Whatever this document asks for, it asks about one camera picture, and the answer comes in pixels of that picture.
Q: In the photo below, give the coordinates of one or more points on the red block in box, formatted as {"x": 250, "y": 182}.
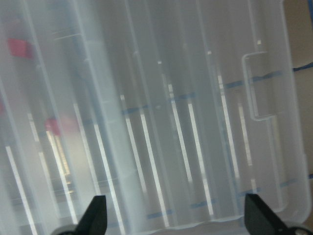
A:
{"x": 66, "y": 124}
{"x": 20, "y": 48}

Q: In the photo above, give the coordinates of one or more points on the red block in box upper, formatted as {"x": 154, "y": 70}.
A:
{"x": 20, "y": 48}

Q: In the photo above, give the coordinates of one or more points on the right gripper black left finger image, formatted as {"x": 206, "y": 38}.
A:
{"x": 94, "y": 221}

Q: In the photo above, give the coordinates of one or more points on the red block in box middle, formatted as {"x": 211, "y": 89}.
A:
{"x": 66, "y": 124}

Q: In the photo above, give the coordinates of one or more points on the clear plastic box lid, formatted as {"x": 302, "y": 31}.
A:
{"x": 183, "y": 108}

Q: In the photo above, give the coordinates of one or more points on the right gripper black right finger over lid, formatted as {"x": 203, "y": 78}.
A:
{"x": 259, "y": 219}

